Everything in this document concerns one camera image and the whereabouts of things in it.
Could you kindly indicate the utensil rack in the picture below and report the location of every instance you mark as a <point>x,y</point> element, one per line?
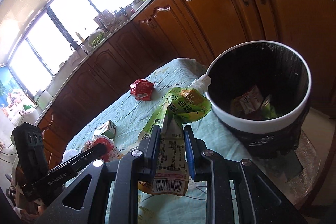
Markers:
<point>103,18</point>

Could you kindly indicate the colander with greens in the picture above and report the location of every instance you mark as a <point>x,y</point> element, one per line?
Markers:
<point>95,38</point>

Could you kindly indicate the white cooking pot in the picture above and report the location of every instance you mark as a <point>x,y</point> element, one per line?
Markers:
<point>43,97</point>

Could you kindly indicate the crushed green can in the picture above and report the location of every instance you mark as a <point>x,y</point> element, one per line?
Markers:
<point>269,108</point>

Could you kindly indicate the small steel pot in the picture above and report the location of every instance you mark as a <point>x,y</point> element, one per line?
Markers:
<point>135,4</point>

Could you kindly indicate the crumpled red wrapper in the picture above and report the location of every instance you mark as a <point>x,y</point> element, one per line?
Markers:
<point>141,88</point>

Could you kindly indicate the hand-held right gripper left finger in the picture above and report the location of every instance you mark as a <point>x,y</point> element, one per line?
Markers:
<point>155,148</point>

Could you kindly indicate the wooden base cabinets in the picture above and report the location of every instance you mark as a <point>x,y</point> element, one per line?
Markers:
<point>210,16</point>

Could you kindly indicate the white bin with black liner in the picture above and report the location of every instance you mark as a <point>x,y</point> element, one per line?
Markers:
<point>231,113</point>

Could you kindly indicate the red white snack packet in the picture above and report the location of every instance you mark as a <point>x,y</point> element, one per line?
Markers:
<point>114,151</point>

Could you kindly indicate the kitchen window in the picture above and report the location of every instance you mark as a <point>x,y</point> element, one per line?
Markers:
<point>60,29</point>

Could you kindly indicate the floral light green tablecloth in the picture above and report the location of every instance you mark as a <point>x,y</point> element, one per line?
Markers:
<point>126,113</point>

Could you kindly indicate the blue wall poster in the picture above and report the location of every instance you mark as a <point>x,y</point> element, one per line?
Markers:
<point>10,92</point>

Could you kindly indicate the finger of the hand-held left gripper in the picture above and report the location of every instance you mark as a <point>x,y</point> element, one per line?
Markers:
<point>92,152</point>

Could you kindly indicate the green drink pouch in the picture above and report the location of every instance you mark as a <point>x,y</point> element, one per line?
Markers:
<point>181,106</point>

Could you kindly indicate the yellow bottle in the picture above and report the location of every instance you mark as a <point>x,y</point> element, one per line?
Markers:
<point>78,35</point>

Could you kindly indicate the sink faucet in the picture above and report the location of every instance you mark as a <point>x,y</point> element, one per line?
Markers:
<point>77,44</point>

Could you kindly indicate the white rice cooker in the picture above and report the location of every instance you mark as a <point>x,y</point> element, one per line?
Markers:
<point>29,115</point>

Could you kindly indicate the green white small carton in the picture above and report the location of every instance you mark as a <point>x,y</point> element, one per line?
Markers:
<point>106,129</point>

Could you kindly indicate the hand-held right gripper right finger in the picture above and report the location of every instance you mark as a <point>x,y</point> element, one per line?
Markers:
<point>189,158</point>

